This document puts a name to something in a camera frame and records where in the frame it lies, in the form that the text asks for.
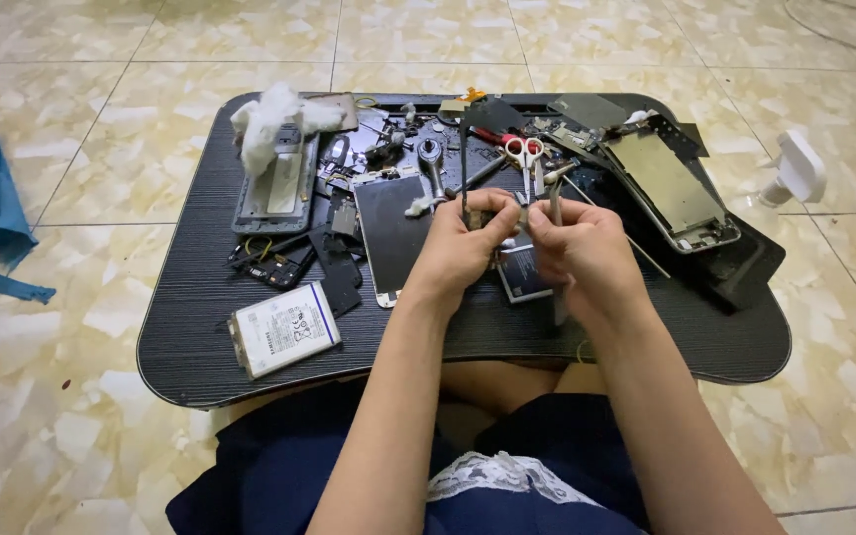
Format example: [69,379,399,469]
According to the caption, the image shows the person's right hand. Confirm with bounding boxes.
[526,198,652,328]

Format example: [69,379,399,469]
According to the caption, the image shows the person's left hand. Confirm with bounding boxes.
[417,188,524,303]

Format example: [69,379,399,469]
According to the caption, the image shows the silver metal tweezers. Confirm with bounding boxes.
[547,178,570,328]

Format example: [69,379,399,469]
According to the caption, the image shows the thin metal rod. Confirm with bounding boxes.
[563,177,673,280]

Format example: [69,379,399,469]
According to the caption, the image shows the white-framed phone screen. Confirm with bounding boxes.
[351,167,436,309]

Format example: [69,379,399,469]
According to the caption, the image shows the small dark blue battery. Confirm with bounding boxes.
[496,244,554,305]

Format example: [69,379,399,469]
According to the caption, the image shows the grey metal bar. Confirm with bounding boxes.
[446,155,508,199]

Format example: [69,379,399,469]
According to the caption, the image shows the thin black strip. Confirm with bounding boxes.
[460,125,471,216]

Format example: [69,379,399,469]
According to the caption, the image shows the silver metal wrench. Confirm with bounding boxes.
[418,138,448,202]

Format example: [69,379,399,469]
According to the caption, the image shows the silver phone chassis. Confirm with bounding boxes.
[597,122,742,255]

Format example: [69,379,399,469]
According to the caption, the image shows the black plastic cover piece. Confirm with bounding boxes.
[309,226,364,319]

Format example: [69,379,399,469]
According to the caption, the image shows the heap of small phone parts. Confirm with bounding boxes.
[315,91,601,196]

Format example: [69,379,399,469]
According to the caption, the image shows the black flexible sheet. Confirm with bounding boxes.
[462,97,527,136]

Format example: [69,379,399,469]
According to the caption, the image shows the grey foil sheet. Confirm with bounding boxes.
[548,93,628,132]

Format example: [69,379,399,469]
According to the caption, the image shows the black phone back cover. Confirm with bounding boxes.
[684,212,787,312]

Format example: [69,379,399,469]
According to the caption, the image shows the person's legs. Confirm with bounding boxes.
[437,360,609,417]

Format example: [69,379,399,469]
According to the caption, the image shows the white phone battery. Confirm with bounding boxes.
[226,280,342,380]

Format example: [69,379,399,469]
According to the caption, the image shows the white cotton wad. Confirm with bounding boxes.
[229,82,346,178]

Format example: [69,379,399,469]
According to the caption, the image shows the black wood-grain lap table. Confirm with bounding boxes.
[136,91,793,410]

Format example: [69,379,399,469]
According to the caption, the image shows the navy skirt with lace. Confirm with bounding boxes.
[165,380,653,535]

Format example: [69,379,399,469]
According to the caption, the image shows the white-handled small scissors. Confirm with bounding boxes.
[504,136,546,205]

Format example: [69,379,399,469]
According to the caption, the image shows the red-handled tool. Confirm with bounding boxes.
[471,126,522,150]

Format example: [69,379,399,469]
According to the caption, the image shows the black phone mid-frame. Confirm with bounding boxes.
[226,236,318,291]

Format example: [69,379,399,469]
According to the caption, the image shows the grey phone frame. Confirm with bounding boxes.
[232,126,322,236]

